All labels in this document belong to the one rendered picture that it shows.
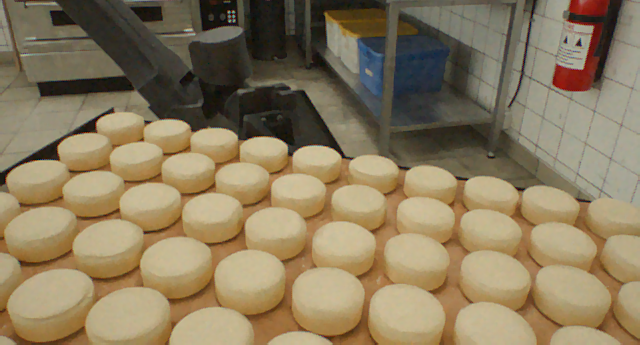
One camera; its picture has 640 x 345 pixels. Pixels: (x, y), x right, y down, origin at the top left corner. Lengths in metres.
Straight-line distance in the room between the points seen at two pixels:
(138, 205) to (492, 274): 0.29
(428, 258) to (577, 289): 0.11
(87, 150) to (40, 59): 3.41
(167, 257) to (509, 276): 0.25
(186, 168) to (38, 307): 0.19
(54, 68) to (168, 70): 3.27
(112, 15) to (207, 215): 0.35
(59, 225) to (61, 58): 3.50
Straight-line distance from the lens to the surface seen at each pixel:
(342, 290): 0.35
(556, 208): 0.50
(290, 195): 0.45
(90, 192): 0.47
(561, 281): 0.41
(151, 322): 0.34
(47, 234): 0.43
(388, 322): 0.34
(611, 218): 0.52
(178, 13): 3.72
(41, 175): 0.51
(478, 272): 0.39
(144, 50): 0.69
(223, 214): 0.42
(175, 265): 0.38
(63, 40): 3.82
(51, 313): 0.36
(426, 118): 2.66
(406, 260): 0.39
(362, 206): 0.44
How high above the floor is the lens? 1.23
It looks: 28 degrees down
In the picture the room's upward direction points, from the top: straight up
